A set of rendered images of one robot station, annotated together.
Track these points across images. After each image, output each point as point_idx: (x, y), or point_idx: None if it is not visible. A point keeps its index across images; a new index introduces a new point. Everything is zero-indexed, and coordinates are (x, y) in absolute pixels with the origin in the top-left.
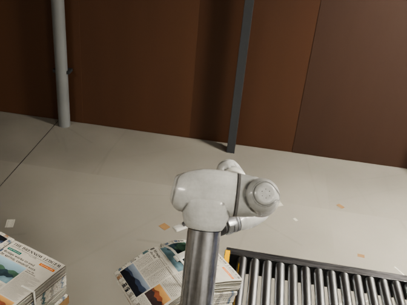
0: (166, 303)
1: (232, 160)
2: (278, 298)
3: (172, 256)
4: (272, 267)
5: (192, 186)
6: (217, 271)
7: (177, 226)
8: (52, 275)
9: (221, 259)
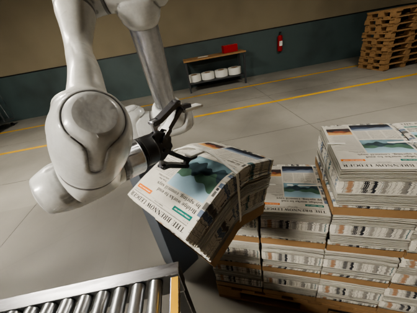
0: (201, 143)
1: (64, 96)
2: None
3: (213, 165)
4: None
5: None
6: (157, 179)
7: (196, 105)
8: (336, 157)
9: (154, 207)
